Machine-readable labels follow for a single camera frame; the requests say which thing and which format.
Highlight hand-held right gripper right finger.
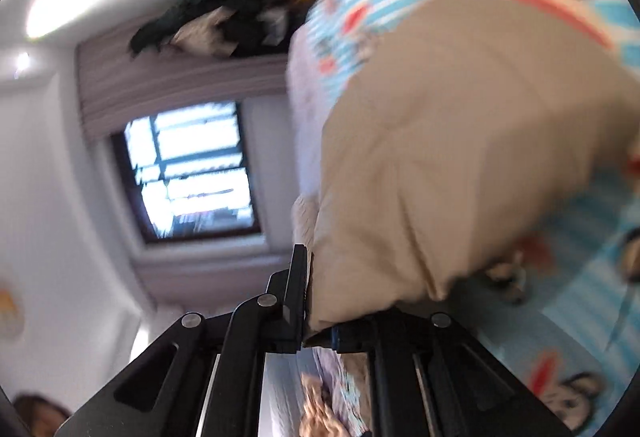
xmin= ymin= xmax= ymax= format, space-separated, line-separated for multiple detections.
xmin=302 ymin=309 xmax=571 ymax=437

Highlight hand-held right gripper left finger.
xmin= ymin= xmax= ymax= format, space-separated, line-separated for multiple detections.
xmin=57 ymin=244 xmax=312 ymax=437

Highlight tan puffer jacket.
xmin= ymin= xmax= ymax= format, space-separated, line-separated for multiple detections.
xmin=306 ymin=0 xmax=640 ymax=333

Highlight pile of dark clothes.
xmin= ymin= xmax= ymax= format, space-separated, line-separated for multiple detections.
xmin=130 ymin=0 xmax=341 ymax=59

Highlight cream knitted pillow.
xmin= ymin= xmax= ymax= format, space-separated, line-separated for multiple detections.
xmin=291 ymin=193 xmax=322 ymax=260

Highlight window with curtains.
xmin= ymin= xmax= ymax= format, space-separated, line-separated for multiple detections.
xmin=75 ymin=28 xmax=293 ymax=318

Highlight person's head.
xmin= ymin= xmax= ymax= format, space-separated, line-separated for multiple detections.
xmin=12 ymin=393 xmax=73 ymax=437

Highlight ceiling light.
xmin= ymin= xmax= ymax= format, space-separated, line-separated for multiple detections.
xmin=25 ymin=0 xmax=108 ymax=40

